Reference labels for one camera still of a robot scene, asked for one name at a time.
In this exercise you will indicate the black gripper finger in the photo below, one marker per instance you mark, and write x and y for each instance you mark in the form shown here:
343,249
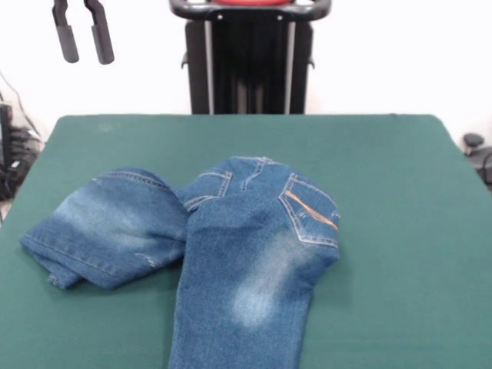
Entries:
100,36
67,36

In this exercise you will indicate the blue denim jeans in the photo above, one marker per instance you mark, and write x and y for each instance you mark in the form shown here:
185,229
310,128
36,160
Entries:
238,261

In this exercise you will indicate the black equipment box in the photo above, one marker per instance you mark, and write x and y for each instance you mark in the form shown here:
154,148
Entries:
4,123

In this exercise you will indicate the dark green table cloth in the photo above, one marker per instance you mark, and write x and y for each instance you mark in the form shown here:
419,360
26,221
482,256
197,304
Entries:
384,269

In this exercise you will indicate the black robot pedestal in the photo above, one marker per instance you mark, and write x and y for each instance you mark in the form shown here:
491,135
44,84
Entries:
250,57

